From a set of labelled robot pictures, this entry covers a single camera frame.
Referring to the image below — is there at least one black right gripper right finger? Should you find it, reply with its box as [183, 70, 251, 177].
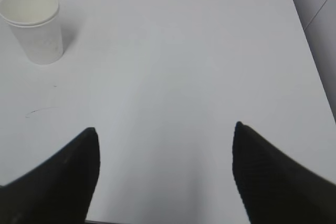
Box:
[232, 122, 335, 223]

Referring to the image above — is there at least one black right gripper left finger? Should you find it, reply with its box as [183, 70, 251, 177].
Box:
[1, 127, 100, 223]

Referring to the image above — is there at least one white paper cup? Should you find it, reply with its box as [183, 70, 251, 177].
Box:
[1, 0, 64, 65]

